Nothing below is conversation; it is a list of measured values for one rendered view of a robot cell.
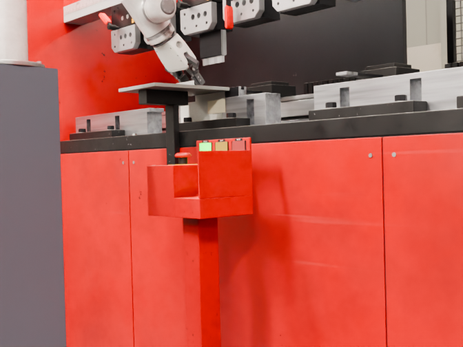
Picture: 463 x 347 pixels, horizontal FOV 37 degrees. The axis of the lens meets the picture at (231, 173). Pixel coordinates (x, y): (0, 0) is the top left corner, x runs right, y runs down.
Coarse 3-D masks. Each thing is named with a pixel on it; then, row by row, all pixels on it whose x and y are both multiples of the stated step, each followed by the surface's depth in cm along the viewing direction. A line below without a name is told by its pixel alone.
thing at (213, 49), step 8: (208, 32) 209; (216, 32) 206; (224, 32) 205; (200, 40) 212; (208, 40) 209; (216, 40) 206; (224, 40) 205; (200, 48) 212; (208, 48) 209; (216, 48) 206; (224, 48) 205; (200, 56) 212; (208, 56) 209; (216, 56) 208; (224, 56) 205; (208, 64) 211
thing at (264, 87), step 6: (252, 84) 224; (258, 84) 222; (264, 84) 220; (270, 84) 218; (276, 84) 219; (282, 84) 221; (288, 84) 223; (246, 90) 215; (252, 90) 217; (258, 90) 221; (264, 90) 219; (270, 90) 217; (276, 90) 218; (282, 90) 219; (288, 90) 221; (294, 90) 223; (282, 96) 220
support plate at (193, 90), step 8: (128, 88) 194; (136, 88) 191; (144, 88) 189; (152, 88) 190; (160, 88) 190; (168, 88) 191; (176, 88) 191; (184, 88) 192; (192, 88) 193; (200, 88) 194; (208, 88) 196; (216, 88) 198; (224, 88) 200
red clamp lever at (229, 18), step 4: (228, 0) 192; (232, 0) 193; (228, 4) 192; (228, 8) 192; (232, 8) 193; (228, 12) 192; (232, 12) 192; (228, 16) 192; (232, 16) 192; (228, 20) 192; (232, 20) 192; (228, 24) 192; (232, 24) 192; (228, 28) 192
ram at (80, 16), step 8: (64, 0) 269; (72, 0) 264; (80, 0) 260; (104, 0) 247; (112, 0) 243; (120, 0) 239; (88, 8) 255; (96, 8) 251; (104, 8) 247; (64, 16) 269; (72, 16) 264; (80, 16) 260; (88, 16) 259; (96, 16) 259; (80, 24) 273
